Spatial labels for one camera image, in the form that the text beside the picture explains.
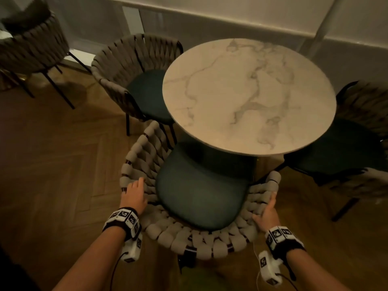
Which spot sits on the person's right hand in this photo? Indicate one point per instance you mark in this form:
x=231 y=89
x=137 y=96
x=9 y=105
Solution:
x=268 y=219

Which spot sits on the person's left hand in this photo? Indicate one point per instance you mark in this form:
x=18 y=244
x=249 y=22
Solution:
x=133 y=196

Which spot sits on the woven beige chair green seat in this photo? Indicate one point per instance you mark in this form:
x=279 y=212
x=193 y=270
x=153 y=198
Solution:
x=30 y=48
x=339 y=148
x=200 y=193
x=145 y=90

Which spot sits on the person's right forearm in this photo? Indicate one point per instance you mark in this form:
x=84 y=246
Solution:
x=312 y=272

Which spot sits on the person's left forearm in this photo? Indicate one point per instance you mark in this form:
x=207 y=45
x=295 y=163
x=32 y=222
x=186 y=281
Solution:
x=91 y=263

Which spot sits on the person's green trousers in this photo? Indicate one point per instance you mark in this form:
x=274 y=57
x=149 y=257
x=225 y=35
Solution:
x=203 y=281

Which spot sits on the round marble table gold base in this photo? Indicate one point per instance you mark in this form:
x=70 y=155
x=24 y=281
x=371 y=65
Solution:
x=242 y=87

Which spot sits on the black marker wristband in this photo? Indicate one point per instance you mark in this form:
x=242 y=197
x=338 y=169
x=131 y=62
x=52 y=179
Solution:
x=283 y=239
x=122 y=221

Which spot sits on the pale pole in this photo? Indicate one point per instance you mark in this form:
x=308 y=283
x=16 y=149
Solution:
x=321 y=27

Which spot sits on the dark fur cushion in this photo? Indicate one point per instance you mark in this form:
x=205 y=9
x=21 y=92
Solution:
x=24 y=15

